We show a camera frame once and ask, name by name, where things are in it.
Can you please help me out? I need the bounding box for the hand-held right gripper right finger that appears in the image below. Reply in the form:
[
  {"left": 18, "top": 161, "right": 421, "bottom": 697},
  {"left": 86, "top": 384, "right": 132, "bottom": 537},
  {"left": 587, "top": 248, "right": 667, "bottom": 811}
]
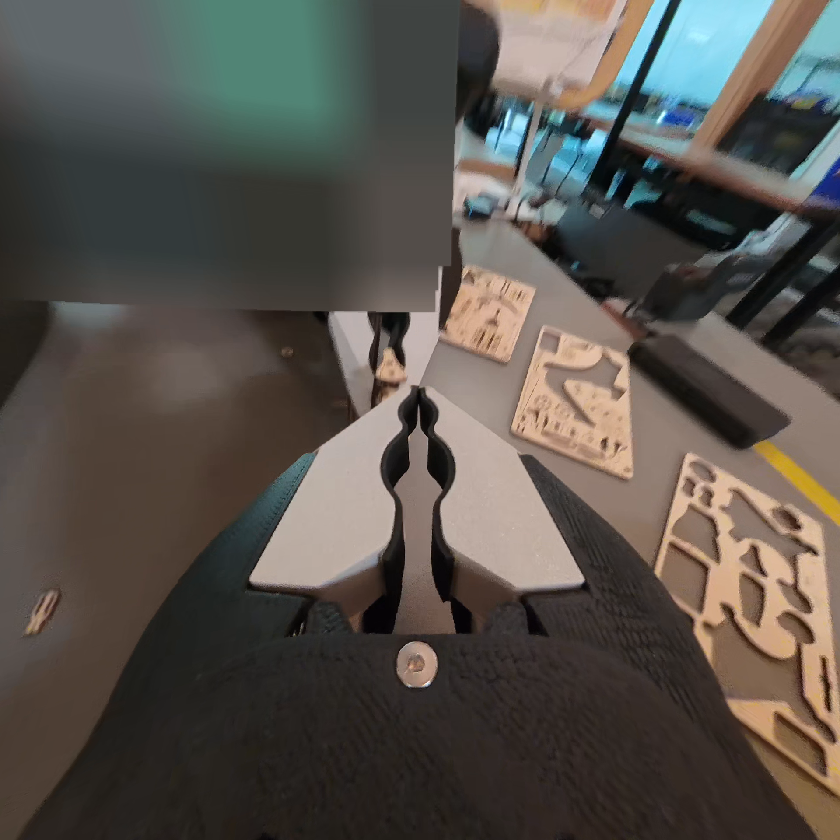
[{"left": 420, "top": 386, "right": 585, "bottom": 634}]

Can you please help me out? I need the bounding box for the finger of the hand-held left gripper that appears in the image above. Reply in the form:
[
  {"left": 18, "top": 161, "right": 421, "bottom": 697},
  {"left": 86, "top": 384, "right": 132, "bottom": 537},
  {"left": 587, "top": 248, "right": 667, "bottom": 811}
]
[
  {"left": 327, "top": 310, "right": 379, "bottom": 419},
  {"left": 402, "top": 308, "right": 441, "bottom": 388}
]

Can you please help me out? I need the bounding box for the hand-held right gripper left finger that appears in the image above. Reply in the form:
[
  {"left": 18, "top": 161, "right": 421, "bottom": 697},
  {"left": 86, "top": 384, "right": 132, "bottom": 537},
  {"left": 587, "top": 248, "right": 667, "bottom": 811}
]
[{"left": 249, "top": 386, "right": 420, "bottom": 634}]

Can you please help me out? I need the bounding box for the wooden model assembly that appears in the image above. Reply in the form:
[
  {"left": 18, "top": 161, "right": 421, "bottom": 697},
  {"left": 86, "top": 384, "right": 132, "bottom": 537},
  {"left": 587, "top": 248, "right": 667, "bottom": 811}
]
[{"left": 371, "top": 328, "right": 406, "bottom": 411}]

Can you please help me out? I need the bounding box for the wooden sheet with curved parts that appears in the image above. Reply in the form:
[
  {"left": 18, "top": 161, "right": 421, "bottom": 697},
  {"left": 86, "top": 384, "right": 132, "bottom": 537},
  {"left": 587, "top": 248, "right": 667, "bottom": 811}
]
[{"left": 441, "top": 266, "right": 536, "bottom": 363}]

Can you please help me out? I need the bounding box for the wooden sheet with gear parts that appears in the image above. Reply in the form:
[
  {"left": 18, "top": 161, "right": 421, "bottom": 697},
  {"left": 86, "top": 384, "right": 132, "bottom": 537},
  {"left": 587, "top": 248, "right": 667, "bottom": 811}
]
[{"left": 511, "top": 326, "right": 634, "bottom": 479}]

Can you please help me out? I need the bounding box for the instruction poster board stand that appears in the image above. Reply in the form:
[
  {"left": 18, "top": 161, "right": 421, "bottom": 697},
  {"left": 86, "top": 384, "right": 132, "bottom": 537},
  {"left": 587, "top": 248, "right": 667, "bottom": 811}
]
[{"left": 492, "top": 0, "right": 657, "bottom": 204}]

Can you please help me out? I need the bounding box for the black equipment case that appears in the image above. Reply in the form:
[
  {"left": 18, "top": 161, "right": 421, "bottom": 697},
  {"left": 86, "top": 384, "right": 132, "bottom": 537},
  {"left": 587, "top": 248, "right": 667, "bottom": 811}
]
[{"left": 556, "top": 197, "right": 706, "bottom": 280}]

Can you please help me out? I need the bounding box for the mostly empty wooden sheet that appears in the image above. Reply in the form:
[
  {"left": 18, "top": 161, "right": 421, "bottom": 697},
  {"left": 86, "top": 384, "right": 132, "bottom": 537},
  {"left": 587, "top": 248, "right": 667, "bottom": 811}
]
[{"left": 655, "top": 453, "right": 831, "bottom": 798}]

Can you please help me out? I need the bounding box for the flat black case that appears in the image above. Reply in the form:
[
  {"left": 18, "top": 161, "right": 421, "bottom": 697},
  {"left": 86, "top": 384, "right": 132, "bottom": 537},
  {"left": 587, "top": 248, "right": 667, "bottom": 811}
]
[{"left": 628, "top": 333, "right": 791, "bottom": 450}]

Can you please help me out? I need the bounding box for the long wooden desk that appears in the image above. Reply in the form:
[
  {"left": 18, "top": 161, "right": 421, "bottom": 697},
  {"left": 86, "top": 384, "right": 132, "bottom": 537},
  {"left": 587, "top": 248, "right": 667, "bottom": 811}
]
[{"left": 591, "top": 112, "right": 840, "bottom": 214}]

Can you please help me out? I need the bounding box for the wooden pillar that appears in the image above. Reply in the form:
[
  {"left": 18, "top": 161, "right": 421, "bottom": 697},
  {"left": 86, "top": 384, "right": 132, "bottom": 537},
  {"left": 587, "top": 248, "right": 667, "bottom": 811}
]
[{"left": 696, "top": 0, "right": 798, "bottom": 155}]

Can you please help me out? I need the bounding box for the dark grey charger box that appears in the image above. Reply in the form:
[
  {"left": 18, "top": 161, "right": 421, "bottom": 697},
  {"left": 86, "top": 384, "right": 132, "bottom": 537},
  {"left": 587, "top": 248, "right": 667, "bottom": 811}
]
[{"left": 646, "top": 259, "right": 746, "bottom": 322}]

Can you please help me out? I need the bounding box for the yellow tape line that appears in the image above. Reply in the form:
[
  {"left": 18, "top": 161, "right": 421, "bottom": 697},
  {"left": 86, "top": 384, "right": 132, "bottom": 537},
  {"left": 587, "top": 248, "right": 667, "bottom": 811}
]
[{"left": 755, "top": 440, "right": 840, "bottom": 526}]

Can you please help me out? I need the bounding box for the small slotted wooden piece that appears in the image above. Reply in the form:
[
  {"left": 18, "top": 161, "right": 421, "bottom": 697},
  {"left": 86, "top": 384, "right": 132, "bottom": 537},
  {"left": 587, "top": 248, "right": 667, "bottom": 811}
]
[{"left": 23, "top": 588, "right": 61, "bottom": 637}]

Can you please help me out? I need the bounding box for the black frame pole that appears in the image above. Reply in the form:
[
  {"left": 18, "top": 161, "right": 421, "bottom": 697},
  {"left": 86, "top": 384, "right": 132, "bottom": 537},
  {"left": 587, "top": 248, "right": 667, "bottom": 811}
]
[{"left": 587, "top": 0, "right": 683, "bottom": 198}]

